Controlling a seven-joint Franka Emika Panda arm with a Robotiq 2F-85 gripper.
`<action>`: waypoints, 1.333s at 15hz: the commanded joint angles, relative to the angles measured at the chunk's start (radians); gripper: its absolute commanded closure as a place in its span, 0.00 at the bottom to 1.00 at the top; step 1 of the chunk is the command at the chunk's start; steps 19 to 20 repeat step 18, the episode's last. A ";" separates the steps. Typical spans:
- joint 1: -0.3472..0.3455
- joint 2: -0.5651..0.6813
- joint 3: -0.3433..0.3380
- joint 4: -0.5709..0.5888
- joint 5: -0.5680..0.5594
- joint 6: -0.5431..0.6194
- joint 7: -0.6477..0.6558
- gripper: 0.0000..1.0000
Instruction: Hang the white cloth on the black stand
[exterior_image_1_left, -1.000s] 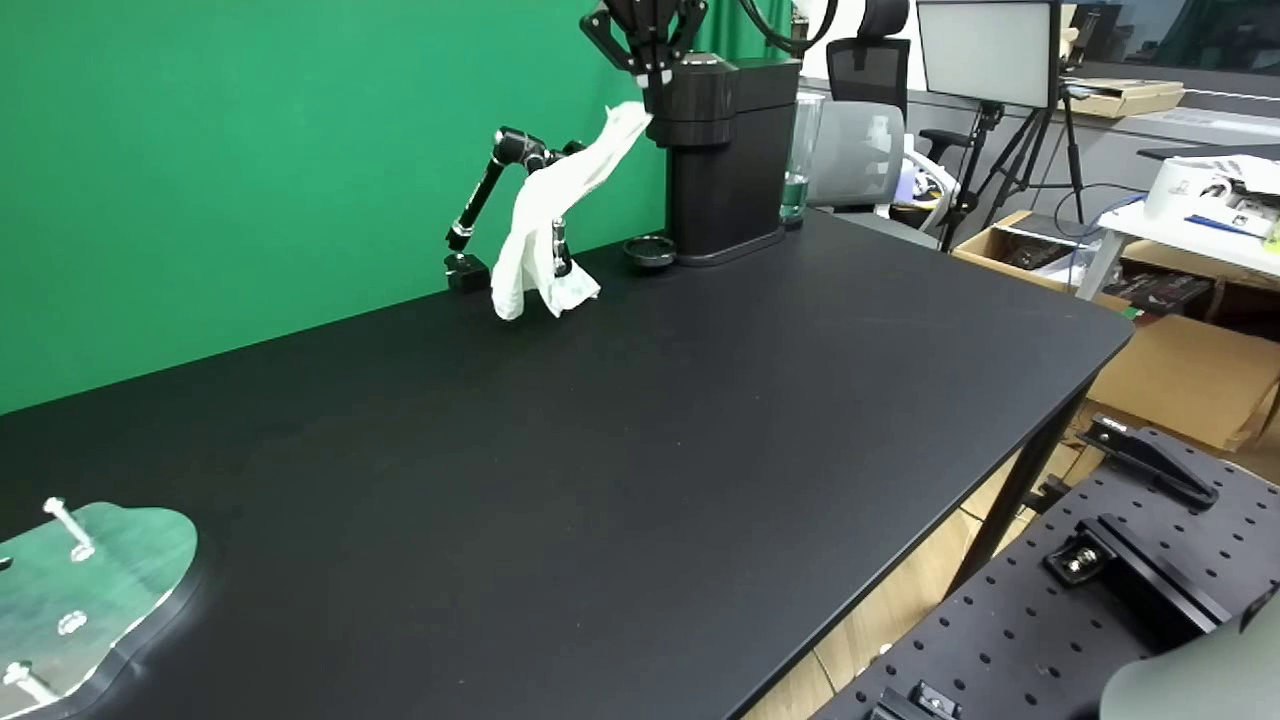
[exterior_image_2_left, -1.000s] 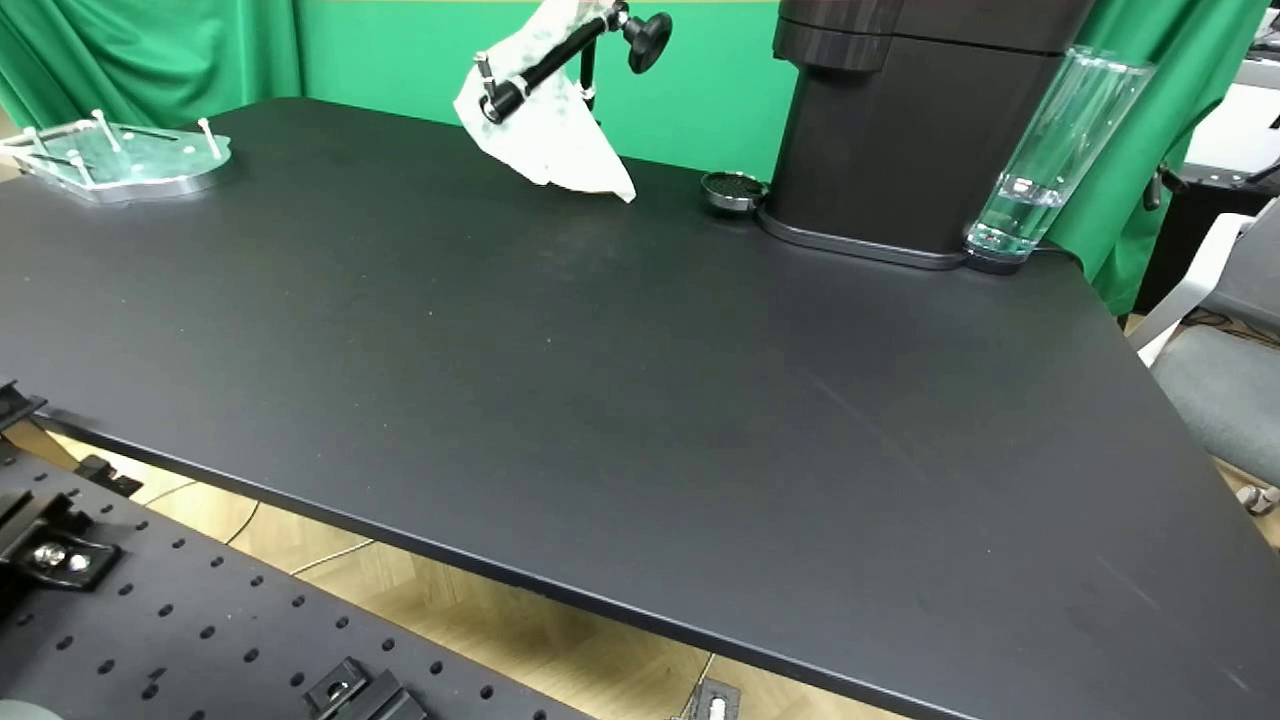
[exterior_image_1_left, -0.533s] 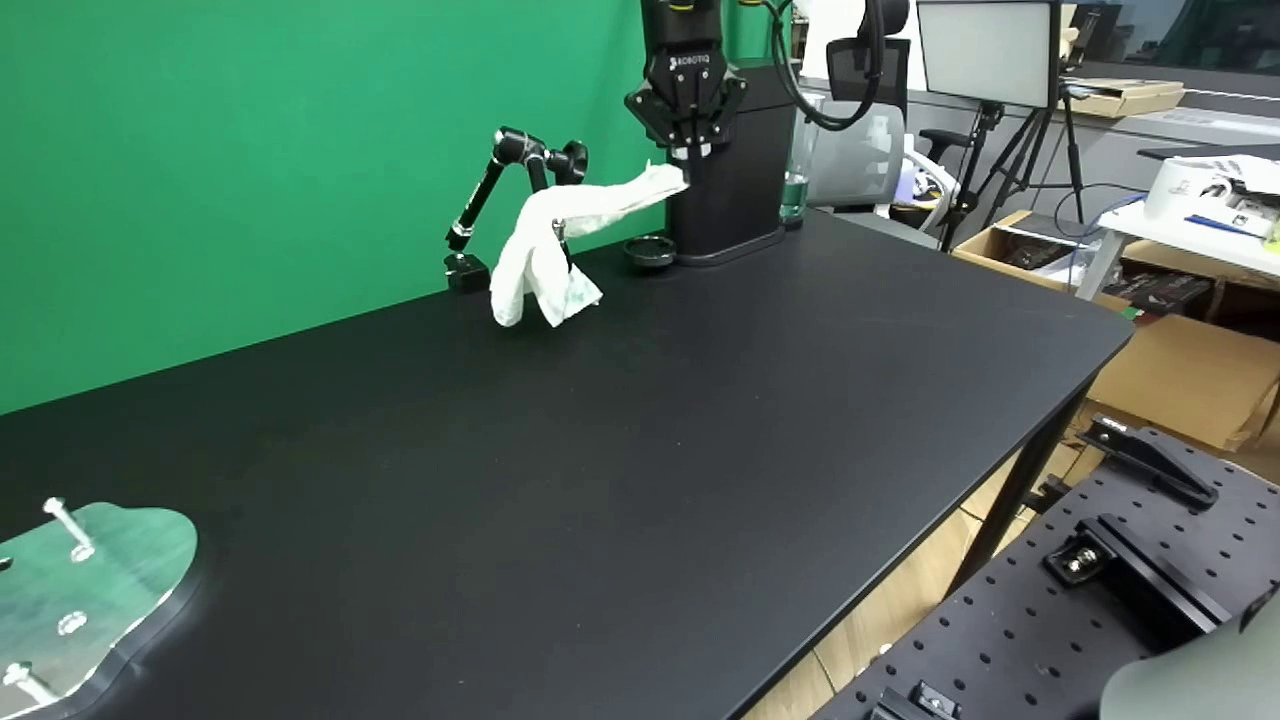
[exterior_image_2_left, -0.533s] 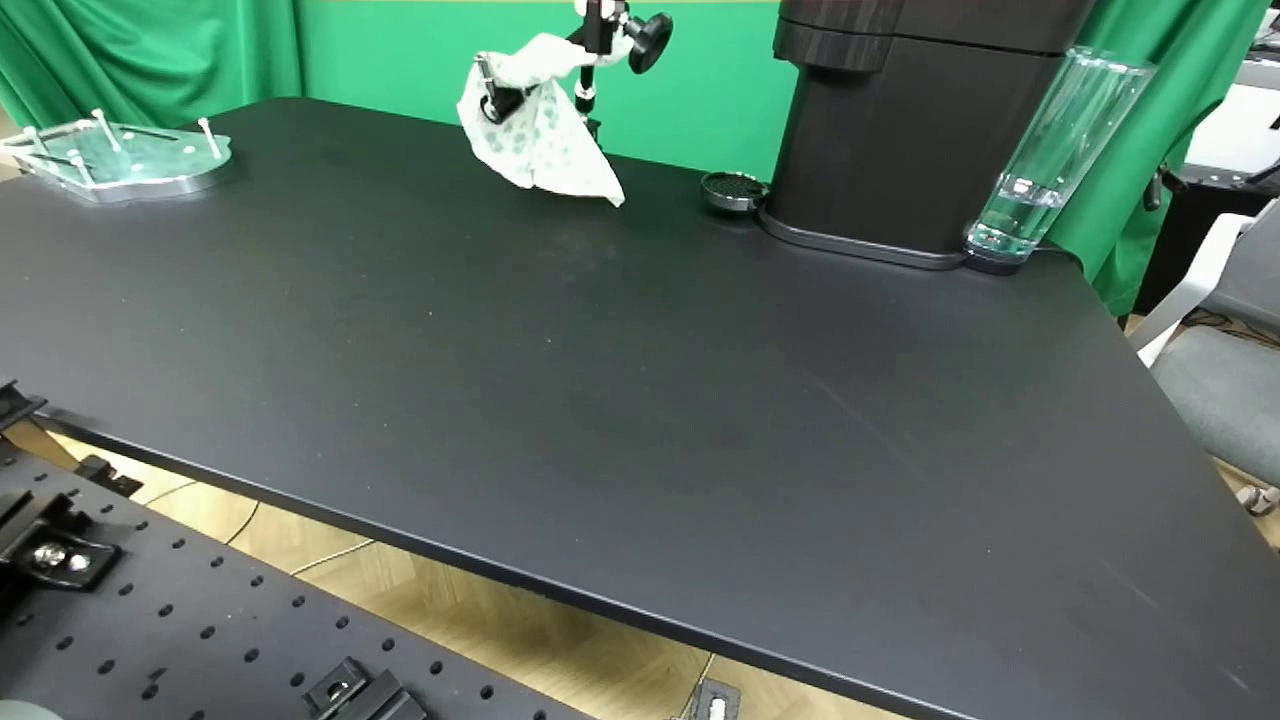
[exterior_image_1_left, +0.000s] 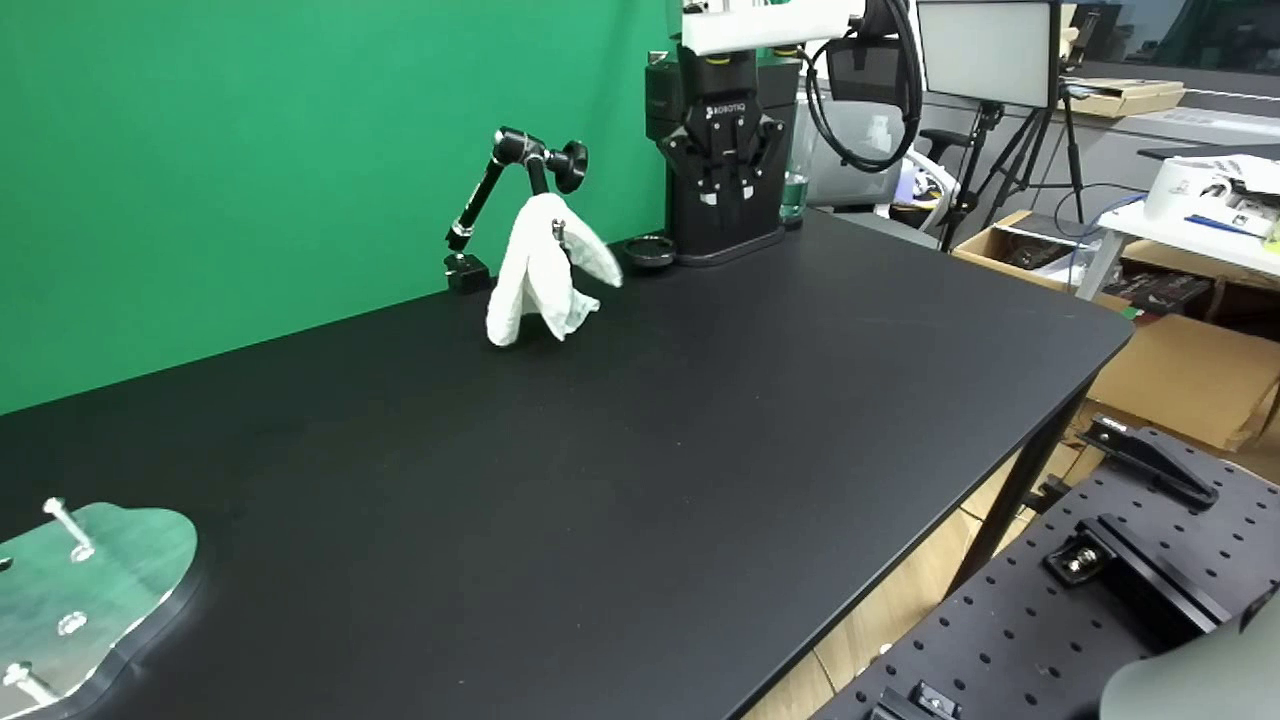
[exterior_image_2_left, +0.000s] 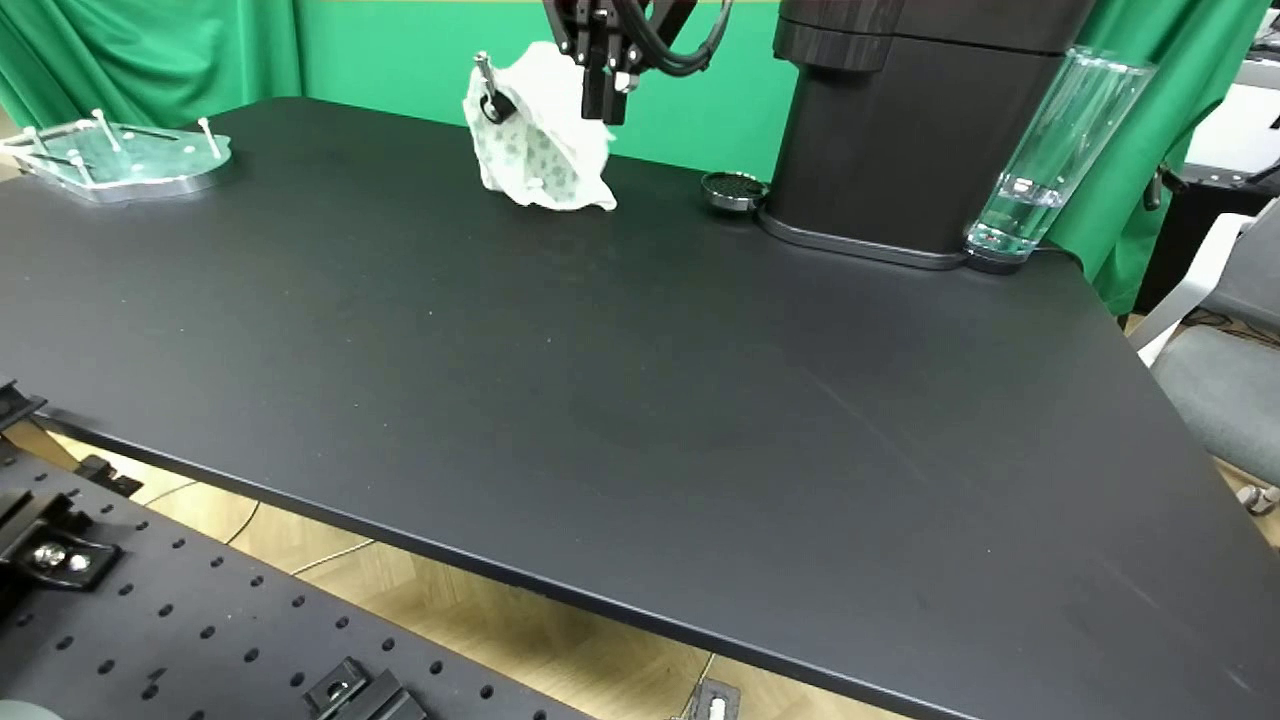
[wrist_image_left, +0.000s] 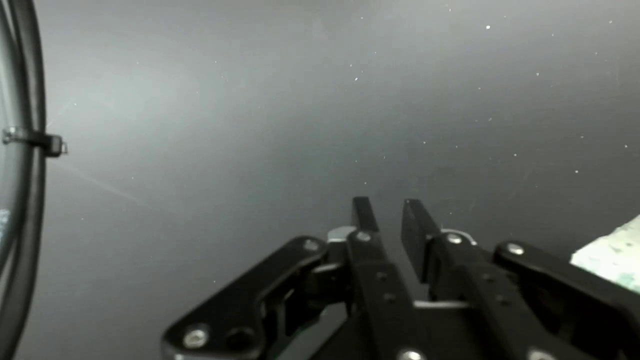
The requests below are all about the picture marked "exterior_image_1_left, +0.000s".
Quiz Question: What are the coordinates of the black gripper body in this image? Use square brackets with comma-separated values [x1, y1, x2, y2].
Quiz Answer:
[677, 45, 800, 146]

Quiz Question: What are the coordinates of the white floral cloth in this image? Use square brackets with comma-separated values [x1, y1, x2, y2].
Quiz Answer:
[481, 190, 627, 350]

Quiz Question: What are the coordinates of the black articulated stand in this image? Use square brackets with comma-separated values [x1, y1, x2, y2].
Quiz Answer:
[441, 122, 592, 300]

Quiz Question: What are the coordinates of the green can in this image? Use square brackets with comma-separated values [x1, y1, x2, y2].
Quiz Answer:
[779, 169, 815, 232]

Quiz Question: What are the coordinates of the black round disc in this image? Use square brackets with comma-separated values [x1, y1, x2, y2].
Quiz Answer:
[618, 232, 682, 278]

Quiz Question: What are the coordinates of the black device box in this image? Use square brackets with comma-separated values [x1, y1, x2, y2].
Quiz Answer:
[824, 33, 912, 109]

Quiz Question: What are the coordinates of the white board panel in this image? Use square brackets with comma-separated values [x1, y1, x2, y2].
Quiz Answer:
[915, 0, 1064, 113]

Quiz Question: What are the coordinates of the black tripod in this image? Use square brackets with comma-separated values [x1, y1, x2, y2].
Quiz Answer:
[934, 96, 1091, 256]

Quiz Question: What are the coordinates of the open cardboard box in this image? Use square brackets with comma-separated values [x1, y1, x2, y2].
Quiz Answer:
[948, 206, 1112, 300]

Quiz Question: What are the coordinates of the flat cardboard box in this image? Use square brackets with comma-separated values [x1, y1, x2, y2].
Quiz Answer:
[1064, 70, 1187, 122]

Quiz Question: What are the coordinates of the white side table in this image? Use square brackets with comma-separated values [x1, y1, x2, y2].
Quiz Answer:
[1071, 197, 1280, 303]

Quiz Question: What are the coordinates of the green backdrop screen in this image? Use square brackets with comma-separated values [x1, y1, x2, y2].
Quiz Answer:
[0, 0, 682, 420]

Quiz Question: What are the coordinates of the large cardboard box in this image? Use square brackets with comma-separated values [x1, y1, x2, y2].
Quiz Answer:
[1085, 313, 1280, 460]

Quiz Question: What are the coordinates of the black clamp bar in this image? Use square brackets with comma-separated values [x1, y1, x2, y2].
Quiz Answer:
[1079, 413, 1220, 510]

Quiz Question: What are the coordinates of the black perforated breadboard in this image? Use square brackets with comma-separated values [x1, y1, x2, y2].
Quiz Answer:
[812, 449, 1280, 720]

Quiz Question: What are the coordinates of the grey chair back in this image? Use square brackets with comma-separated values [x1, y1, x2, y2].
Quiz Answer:
[1095, 620, 1280, 720]

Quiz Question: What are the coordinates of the long silver bolt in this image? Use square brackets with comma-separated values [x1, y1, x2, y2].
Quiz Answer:
[40, 492, 100, 563]

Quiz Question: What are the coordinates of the green transparent plate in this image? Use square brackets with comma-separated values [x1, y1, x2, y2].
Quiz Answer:
[0, 498, 202, 720]

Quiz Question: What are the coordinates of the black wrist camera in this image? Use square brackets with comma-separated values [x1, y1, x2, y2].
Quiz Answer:
[644, 49, 686, 144]

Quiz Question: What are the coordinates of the thick grey cable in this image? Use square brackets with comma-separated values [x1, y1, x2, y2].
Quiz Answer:
[800, 0, 928, 174]

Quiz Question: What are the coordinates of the black mounting bracket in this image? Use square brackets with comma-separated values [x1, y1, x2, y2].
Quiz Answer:
[1040, 510, 1233, 639]

